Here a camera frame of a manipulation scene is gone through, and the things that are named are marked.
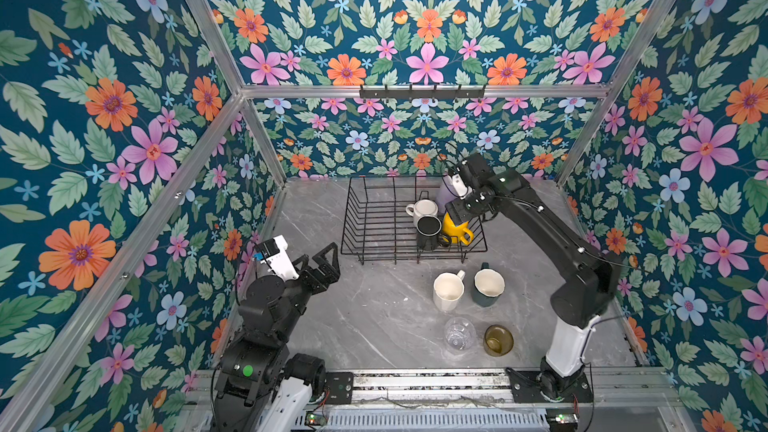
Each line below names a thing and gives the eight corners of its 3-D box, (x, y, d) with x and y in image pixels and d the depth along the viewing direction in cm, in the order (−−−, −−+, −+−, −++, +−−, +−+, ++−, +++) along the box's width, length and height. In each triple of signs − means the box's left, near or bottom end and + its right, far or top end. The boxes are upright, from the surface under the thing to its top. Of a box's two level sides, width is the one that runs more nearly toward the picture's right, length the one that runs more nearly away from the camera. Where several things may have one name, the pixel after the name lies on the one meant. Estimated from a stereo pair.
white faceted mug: (433, 313, 87) (436, 300, 79) (431, 285, 93) (434, 270, 85) (462, 313, 87) (467, 300, 79) (459, 285, 93) (463, 270, 85)
